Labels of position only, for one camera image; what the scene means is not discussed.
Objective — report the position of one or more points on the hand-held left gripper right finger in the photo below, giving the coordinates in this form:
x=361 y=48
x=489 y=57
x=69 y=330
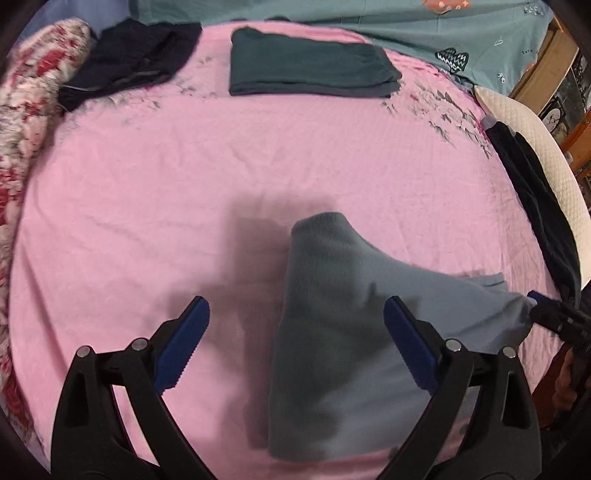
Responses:
x=411 y=344

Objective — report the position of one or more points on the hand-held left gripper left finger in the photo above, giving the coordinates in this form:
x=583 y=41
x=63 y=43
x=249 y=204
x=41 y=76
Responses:
x=182 y=344

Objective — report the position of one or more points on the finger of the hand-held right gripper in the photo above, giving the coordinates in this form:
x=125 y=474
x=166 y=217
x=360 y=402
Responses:
x=545 y=308

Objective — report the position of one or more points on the grey pants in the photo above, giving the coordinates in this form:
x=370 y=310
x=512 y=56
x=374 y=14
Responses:
x=332 y=300

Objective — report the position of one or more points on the dark navy fleece pants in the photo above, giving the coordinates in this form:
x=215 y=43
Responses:
x=535 y=198

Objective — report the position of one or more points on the folded navy pants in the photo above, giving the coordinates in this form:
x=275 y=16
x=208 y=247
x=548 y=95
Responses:
x=124 y=55

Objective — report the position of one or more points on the folded dark green pants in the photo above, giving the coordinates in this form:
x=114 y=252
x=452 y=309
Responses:
x=304 y=64

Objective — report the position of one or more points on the person's right hand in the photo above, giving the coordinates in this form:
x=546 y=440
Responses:
x=564 y=387

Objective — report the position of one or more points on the pink floral bedsheet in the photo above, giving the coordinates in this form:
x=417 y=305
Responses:
x=161 y=184

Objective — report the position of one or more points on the white quilted pillow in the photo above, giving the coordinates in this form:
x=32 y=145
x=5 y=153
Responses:
x=545 y=138

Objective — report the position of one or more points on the wooden display cabinet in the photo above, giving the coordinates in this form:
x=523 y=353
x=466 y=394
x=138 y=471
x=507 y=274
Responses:
x=561 y=87

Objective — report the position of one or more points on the red floral quilt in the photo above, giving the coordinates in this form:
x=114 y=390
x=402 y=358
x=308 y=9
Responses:
x=27 y=106

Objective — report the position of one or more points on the teal printed blanket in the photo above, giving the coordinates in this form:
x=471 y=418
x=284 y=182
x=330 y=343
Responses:
x=415 y=23

